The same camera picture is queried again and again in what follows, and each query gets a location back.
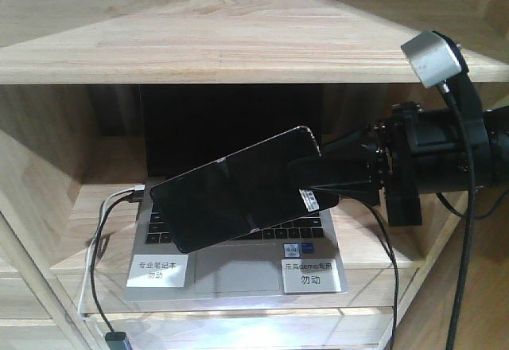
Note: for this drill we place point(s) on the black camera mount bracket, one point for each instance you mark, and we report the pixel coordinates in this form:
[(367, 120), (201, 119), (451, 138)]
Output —
[(462, 88)]

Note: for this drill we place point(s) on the wooden shelf desk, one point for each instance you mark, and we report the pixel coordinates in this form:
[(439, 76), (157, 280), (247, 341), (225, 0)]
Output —
[(55, 167)]

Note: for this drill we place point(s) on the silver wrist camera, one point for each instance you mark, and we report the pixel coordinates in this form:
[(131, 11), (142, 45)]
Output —
[(434, 57)]

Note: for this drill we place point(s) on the silver laptop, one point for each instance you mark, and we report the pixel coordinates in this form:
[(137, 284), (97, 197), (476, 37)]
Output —
[(188, 125)]

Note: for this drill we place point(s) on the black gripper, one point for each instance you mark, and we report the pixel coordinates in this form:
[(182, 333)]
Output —
[(425, 154)]

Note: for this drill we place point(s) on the black smartphone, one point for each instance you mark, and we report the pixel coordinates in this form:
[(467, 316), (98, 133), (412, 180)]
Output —
[(240, 193)]

